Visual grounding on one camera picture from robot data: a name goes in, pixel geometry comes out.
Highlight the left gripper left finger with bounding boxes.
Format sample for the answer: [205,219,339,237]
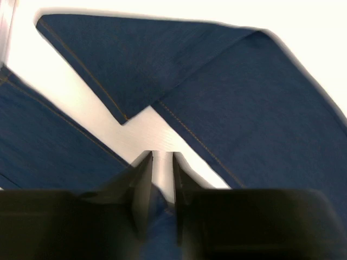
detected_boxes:
[1,152,153,259]

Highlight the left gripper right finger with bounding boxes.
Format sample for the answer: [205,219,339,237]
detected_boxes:
[173,153,346,259]

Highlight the dark blue denim trousers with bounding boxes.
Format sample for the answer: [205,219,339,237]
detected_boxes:
[1,14,346,259]

